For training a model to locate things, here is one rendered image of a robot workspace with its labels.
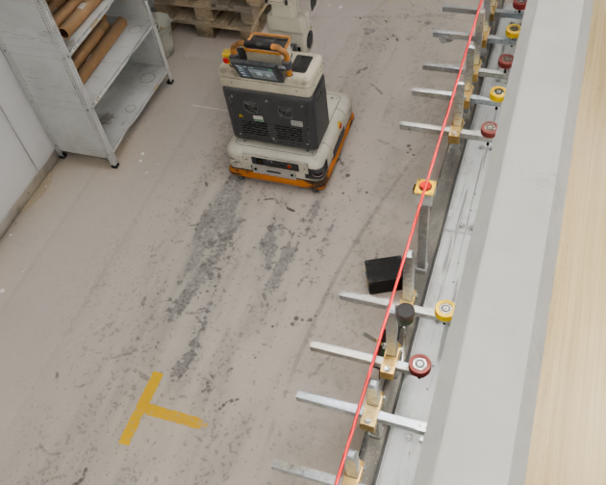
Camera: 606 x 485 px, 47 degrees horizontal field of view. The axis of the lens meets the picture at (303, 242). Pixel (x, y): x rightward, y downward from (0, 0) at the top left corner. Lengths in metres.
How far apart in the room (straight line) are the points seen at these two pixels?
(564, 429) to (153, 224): 2.73
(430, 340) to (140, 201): 2.26
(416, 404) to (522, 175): 1.92
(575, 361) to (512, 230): 1.76
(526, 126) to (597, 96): 2.53
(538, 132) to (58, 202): 3.96
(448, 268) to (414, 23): 2.76
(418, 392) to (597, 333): 0.69
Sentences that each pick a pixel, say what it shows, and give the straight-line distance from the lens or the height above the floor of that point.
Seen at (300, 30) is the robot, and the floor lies 0.84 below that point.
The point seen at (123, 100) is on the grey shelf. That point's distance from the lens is 5.03.
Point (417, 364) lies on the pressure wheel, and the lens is 2.54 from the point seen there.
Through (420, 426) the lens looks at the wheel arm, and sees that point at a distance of 2.38.
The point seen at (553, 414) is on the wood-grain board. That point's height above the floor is 0.90.
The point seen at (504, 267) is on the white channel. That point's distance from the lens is 0.86.
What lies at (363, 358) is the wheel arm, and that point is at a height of 0.86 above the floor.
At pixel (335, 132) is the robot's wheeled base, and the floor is 0.26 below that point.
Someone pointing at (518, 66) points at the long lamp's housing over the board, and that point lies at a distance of 1.27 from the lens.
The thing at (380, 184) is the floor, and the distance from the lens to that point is 4.27.
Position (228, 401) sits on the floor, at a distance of 3.56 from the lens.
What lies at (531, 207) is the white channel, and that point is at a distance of 0.92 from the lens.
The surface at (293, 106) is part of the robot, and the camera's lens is 3.88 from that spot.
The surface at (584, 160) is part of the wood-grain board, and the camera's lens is 3.24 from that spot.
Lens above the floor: 3.15
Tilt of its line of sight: 52 degrees down
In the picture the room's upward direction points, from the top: 10 degrees counter-clockwise
